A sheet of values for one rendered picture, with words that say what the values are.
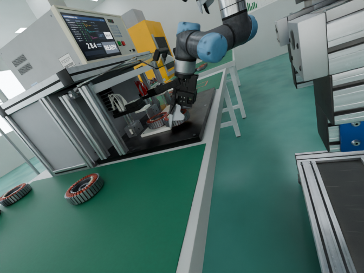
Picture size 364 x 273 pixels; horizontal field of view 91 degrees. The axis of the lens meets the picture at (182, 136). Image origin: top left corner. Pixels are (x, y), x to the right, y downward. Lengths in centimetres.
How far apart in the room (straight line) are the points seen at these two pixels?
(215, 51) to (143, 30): 407
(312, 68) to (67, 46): 77
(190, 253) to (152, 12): 638
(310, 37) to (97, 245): 52
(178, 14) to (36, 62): 549
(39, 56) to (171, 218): 81
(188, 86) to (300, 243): 94
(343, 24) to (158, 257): 44
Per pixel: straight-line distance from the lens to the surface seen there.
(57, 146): 93
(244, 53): 606
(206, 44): 54
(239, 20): 64
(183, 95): 67
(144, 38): 457
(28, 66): 103
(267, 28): 610
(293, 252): 117
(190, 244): 34
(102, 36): 98
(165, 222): 39
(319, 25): 36
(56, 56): 91
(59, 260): 51
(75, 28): 87
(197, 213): 37
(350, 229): 101
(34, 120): 93
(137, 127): 90
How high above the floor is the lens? 101
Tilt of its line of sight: 22 degrees down
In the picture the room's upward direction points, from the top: 24 degrees counter-clockwise
